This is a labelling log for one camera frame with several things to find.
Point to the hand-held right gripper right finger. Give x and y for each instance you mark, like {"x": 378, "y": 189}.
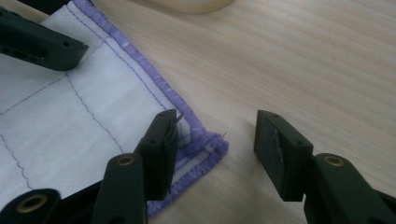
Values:
{"x": 286, "y": 158}

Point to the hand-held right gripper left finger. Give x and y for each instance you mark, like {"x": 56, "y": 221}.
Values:
{"x": 158, "y": 155}

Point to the white cloth with purple trim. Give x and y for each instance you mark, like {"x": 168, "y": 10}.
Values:
{"x": 77, "y": 124}

